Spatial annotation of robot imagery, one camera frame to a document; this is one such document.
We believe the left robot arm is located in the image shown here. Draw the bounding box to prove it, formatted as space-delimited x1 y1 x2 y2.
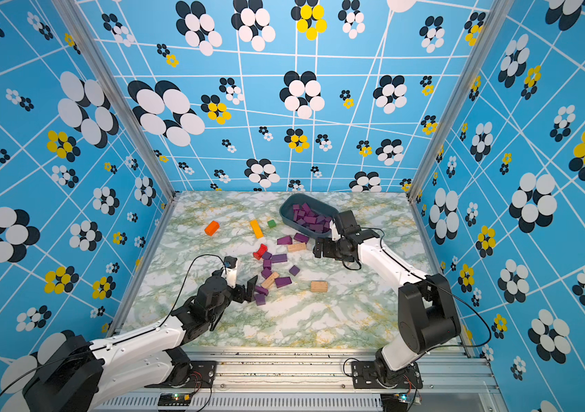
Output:
21 275 257 411

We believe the red arch brick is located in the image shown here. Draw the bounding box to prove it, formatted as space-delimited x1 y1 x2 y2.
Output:
253 244 268 260

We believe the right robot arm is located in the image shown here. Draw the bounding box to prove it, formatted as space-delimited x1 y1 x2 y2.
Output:
313 210 461 389

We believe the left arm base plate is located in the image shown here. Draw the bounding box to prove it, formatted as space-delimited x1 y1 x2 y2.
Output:
147 360 218 389

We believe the yellow long brick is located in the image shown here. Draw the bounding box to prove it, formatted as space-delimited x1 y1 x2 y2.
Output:
249 220 264 239

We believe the dark teal storage bin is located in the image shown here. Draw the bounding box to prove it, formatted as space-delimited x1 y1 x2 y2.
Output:
279 192 338 239

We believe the natural wood slanted brick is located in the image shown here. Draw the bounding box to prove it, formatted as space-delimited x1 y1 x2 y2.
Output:
261 272 280 289

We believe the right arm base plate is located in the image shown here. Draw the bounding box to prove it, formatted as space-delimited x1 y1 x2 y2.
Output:
347 360 424 391

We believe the orange brick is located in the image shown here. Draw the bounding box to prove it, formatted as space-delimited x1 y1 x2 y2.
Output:
204 221 220 236

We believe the purple tall triangle brick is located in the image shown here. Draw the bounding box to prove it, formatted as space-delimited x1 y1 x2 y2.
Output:
277 235 293 245

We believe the aluminium front rail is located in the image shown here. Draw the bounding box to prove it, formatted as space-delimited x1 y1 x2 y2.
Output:
91 347 508 411

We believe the natural wood large brick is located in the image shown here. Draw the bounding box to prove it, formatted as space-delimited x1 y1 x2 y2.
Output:
311 281 328 293

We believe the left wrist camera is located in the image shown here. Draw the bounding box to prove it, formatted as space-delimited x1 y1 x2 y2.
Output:
224 256 237 288

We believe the purple long brick centre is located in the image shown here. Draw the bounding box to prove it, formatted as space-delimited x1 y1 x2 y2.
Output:
274 276 292 288

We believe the natural wood printed brick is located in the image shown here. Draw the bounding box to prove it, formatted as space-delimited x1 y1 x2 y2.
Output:
287 243 307 252

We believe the purple brick beside bin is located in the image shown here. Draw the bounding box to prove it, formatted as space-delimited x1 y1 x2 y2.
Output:
293 233 309 244

